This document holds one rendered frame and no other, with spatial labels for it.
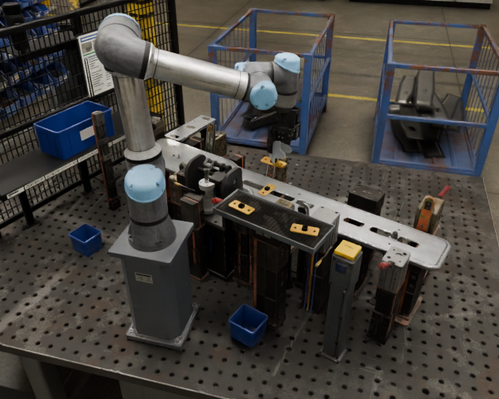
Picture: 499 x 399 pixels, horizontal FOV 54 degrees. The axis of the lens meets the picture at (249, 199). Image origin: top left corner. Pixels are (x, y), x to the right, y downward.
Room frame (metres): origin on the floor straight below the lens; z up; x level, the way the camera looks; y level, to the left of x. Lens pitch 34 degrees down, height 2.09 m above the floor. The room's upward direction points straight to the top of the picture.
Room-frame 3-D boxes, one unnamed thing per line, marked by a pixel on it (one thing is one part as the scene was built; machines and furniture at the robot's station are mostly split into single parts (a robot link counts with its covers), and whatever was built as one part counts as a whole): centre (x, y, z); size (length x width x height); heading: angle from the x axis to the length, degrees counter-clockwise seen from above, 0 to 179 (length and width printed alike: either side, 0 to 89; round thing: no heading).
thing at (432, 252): (1.65, -0.09, 1.00); 1.38 x 0.22 x 0.02; 56
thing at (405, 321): (1.30, -0.59, 0.84); 0.18 x 0.06 x 0.29; 146
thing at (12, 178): (2.00, 0.78, 1.02); 0.90 x 0.22 x 0.03; 146
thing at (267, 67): (1.41, -0.01, 1.56); 0.11 x 0.11 x 0.08; 9
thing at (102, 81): (2.32, 0.71, 1.30); 0.23 x 0.02 x 0.31; 146
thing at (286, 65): (1.44, -0.11, 1.56); 0.09 x 0.08 x 0.11; 99
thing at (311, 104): (4.20, -0.23, 0.47); 1.20 x 0.80 x 0.95; 164
